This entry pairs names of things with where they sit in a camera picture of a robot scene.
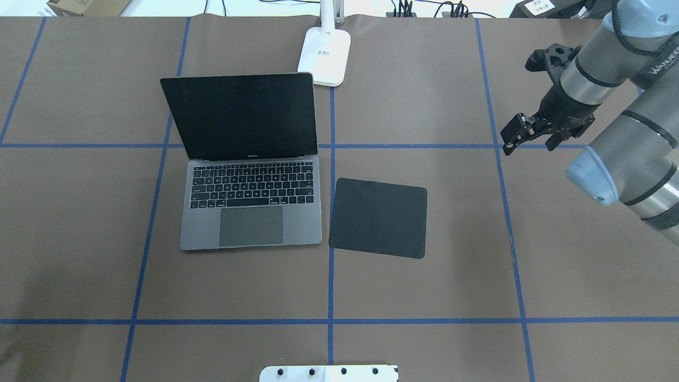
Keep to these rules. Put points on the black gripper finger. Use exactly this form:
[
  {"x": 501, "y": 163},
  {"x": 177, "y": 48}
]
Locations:
[
  {"x": 520, "y": 129},
  {"x": 556, "y": 139}
]

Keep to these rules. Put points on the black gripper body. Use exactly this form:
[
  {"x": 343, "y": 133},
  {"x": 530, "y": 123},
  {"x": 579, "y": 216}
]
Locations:
[{"x": 565, "y": 109}]

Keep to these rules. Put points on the black mouse pad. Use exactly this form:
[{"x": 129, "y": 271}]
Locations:
[{"x": 379, "y": 218}]

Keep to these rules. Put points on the grey laptop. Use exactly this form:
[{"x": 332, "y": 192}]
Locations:
[{"x": 253, "y": 176}]

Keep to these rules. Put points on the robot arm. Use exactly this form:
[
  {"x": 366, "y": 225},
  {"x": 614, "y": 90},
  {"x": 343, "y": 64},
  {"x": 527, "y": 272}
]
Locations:
[{"x": 628, "y": 161}]

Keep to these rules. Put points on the white desk lamp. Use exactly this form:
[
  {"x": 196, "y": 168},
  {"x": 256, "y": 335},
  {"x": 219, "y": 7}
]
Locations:
[{"x": 325, "y": 49}]

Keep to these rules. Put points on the cardboard box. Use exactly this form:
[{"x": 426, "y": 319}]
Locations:
[{"x": 88, "y": 8}]

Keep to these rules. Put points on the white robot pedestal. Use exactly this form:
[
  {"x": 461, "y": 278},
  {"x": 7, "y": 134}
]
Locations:
[{"x": 343, "y": 372}]

